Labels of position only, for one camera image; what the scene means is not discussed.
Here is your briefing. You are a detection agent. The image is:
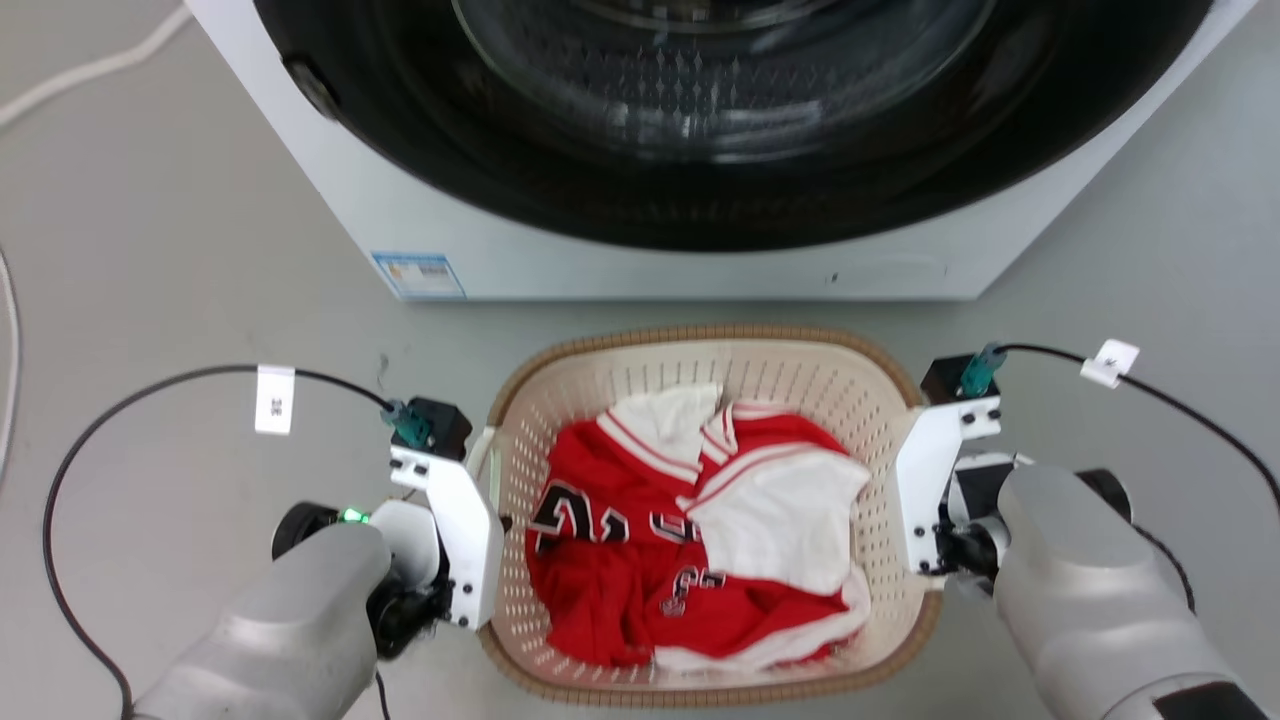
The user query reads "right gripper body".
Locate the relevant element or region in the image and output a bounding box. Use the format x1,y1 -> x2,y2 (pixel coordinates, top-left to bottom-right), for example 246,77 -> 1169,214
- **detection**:
934,452 -> 1033,603

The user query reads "thin grey floor cable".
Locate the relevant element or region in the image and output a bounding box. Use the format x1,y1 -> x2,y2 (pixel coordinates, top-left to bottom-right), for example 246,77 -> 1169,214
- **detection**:
0,246 -> 23,485

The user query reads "black round washing machine door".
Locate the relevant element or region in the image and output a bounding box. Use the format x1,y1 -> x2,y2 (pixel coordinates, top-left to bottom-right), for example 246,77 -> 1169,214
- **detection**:
253,0 -> 1217,253

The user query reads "white tag on left cable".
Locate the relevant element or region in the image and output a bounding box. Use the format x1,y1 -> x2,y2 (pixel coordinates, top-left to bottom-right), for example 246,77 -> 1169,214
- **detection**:
254,364 -> 297,437

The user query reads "beige perforated laundry basket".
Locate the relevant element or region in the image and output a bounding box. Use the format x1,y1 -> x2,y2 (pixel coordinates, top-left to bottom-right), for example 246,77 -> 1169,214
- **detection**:
466,323 -> 945,710

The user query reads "thick white floor cable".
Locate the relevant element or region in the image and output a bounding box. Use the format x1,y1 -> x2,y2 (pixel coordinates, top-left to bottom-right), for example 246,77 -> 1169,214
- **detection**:
0,3 -> 194,129

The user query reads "blue white energy label sticker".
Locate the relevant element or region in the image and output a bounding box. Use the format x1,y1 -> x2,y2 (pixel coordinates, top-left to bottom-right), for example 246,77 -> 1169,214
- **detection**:
371,251 -> 468,301

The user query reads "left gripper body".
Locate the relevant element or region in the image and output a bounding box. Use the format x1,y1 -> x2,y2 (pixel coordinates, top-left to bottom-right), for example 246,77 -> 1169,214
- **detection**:
364,498 -> 455,661

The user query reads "white tag on right cable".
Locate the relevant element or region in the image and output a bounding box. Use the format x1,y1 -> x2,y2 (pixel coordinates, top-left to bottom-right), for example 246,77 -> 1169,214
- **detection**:
1079,339 -> 1141,390

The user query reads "white tag on cable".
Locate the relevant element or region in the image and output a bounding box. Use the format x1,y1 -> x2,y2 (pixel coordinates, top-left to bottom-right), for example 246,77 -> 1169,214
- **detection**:
254,364 -> 297,437
1079,339 -> 1141,390

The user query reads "white cloth with red stripes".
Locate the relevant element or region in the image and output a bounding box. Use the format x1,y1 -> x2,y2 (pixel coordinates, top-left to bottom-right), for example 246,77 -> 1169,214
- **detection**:
598,382 -> 725,483

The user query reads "white washing machine body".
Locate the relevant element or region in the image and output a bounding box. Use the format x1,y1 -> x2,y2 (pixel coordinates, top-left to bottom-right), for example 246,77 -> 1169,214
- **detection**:
186,0 -> 1261,303

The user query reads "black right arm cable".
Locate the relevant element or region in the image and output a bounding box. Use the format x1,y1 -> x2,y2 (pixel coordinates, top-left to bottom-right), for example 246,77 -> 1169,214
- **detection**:
960,342 -> 1280,513

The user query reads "red jersey with black numbers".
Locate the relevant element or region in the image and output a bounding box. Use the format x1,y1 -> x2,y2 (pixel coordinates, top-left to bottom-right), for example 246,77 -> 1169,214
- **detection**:
524,399 -> 873,672

